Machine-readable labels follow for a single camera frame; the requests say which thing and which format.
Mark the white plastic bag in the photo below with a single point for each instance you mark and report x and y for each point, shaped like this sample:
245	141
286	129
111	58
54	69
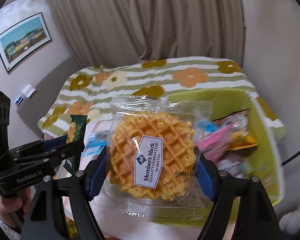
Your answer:
290	222

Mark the grey padded headboard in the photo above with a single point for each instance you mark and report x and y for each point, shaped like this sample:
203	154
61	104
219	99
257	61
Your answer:
32	109

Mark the floral striped green quilt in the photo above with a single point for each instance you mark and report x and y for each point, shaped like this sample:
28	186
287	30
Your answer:
89	91

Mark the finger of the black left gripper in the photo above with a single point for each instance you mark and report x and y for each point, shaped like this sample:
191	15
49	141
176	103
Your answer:
65	151
55	139

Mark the yellow snack bag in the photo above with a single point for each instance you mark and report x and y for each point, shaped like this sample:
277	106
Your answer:
242	140

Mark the beige curtain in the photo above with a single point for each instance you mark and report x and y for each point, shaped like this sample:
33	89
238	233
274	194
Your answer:
122	32

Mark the framed harbour picture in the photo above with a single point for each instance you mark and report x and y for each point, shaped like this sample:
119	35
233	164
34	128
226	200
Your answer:
22	39

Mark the dark green snack bar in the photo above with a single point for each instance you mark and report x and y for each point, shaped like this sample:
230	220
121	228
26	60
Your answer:
76	132

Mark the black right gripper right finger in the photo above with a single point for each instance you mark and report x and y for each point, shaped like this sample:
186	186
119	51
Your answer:
256	217

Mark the white wall socket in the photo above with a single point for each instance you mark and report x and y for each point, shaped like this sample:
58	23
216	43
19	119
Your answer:
28	91

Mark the person's left hand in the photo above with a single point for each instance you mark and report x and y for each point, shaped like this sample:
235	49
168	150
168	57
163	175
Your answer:
9	205

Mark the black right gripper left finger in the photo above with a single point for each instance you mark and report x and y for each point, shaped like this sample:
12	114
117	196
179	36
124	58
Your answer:
47	214

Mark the pink snack bag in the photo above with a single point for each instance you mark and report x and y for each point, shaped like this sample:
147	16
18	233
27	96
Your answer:
214	145

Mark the packaged waffle clear wrapper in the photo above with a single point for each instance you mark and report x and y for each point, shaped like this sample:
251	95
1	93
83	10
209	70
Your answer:
151	162

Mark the blue white chip bag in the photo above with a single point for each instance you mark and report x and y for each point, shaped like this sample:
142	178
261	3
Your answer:
96	143

